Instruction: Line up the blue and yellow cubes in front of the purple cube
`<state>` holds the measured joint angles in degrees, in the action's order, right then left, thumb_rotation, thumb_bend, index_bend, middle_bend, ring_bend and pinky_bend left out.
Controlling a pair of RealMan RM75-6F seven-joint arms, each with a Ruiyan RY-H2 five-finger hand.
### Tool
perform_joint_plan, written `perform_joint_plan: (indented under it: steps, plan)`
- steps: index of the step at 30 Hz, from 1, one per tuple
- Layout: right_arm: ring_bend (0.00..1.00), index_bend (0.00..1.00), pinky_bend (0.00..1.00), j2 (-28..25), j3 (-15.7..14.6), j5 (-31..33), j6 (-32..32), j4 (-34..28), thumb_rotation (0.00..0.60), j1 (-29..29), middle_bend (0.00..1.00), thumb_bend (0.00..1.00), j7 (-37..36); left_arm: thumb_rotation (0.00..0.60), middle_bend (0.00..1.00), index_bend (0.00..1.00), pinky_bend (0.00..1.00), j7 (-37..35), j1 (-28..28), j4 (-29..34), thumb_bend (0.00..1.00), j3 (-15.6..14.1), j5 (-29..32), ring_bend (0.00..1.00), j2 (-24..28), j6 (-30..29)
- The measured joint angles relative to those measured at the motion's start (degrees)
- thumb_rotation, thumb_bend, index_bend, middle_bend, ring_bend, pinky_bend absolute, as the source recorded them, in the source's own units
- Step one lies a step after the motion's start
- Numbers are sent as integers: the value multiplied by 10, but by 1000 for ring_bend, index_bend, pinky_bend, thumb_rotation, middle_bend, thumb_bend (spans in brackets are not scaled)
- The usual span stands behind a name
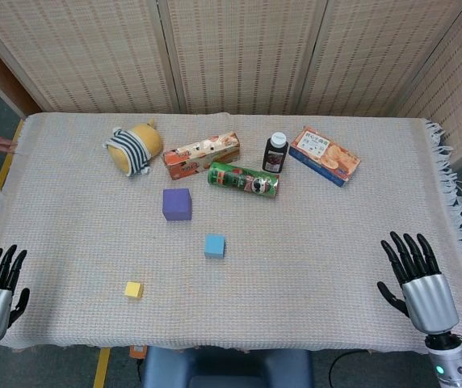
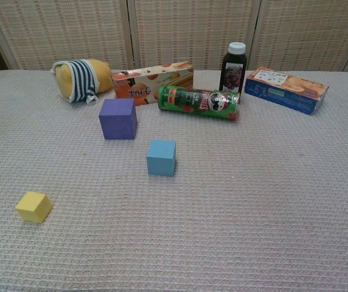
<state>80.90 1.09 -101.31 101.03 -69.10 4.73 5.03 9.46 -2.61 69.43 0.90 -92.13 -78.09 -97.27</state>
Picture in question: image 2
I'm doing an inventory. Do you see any blue foam cube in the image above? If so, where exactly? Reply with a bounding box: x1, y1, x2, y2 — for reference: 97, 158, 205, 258
146, 139, 177, 177

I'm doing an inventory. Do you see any yellow foam cube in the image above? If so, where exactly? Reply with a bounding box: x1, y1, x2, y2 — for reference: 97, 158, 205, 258
15, 191, 54, 224

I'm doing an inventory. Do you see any green Pringles can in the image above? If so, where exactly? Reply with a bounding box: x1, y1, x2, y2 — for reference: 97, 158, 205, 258
157, 83, 241, 122

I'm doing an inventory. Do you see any purple foam cube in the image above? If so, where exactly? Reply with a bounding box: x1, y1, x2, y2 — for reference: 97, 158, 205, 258
98, 97, 138, 141

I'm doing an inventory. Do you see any orange biscuit box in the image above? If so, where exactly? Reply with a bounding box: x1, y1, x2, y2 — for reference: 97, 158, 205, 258
111, 61, 195, 108

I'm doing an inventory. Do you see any white woven tablecloth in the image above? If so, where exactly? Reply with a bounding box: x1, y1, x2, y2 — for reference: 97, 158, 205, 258
0, 69, 348, 292

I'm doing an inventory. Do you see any dark juice bottle white cap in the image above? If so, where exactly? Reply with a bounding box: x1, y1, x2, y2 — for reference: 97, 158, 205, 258
218, 41, 248, 105

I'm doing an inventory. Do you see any woven bamboo folding screen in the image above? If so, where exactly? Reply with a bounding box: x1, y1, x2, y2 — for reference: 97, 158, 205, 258
0, 0, 348, 72

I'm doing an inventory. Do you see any blue cracker box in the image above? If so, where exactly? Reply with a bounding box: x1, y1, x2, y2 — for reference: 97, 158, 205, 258
244, 66, 330, 116

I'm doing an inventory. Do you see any yellow plush toy striped cloth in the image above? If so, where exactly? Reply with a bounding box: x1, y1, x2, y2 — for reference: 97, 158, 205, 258
50, 58, 113, 105

